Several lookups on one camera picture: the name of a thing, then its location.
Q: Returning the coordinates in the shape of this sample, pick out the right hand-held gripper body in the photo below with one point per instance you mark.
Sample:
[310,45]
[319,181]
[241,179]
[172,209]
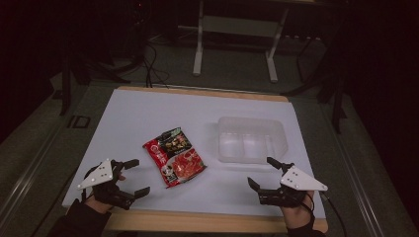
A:
[290,189]

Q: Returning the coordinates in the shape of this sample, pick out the person's left hand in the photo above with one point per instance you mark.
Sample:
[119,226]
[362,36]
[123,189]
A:
[102,199]

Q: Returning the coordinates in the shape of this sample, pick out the clear plastic container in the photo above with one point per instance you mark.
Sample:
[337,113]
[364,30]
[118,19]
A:
[251,140]

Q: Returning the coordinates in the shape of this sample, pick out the black tripod stand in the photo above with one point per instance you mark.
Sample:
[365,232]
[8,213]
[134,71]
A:
[82,56]
[329,75]

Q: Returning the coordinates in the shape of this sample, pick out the white metal stand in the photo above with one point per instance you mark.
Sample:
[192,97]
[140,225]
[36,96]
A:
[237,39]

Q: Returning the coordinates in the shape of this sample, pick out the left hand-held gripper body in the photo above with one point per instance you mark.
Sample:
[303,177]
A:
[102,184]

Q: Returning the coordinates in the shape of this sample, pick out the red and black snack packet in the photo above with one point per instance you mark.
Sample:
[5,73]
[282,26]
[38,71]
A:
[174,157]

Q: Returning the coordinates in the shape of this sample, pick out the person's right hand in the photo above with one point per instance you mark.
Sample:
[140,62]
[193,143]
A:
[299,212]

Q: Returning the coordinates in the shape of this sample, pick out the white table mat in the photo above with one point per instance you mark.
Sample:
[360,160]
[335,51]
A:
[184,131]

